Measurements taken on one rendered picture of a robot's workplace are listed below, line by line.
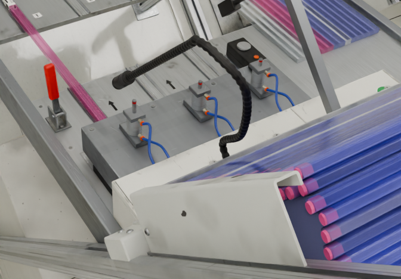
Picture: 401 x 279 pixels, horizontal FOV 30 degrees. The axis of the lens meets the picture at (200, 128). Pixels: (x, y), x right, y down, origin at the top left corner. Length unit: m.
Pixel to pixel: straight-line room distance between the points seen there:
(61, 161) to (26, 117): 0.12
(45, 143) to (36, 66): 1.13
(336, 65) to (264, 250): 0.78
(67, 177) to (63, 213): 0.50
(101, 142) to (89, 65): 1.25
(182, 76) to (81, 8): 0.28
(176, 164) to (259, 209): 0.45
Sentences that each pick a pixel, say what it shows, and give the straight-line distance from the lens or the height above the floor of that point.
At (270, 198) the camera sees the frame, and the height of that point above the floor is 1.70.
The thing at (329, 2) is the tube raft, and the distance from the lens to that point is 1.50.
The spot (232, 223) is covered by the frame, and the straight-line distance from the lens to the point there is 0.64.
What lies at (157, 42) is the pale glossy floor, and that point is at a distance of 2.41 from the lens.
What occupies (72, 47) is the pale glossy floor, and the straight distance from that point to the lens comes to 2.32.
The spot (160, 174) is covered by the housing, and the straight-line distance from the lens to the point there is 1.01.
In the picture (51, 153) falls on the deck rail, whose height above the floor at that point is 1.07.
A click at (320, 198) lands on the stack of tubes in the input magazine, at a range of 0.63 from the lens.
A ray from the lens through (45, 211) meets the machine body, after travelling 1.61.
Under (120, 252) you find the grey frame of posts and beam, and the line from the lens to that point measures 0.87.
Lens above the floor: 2.19
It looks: 65 degrees down
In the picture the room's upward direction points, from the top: 74 degrees clockwise
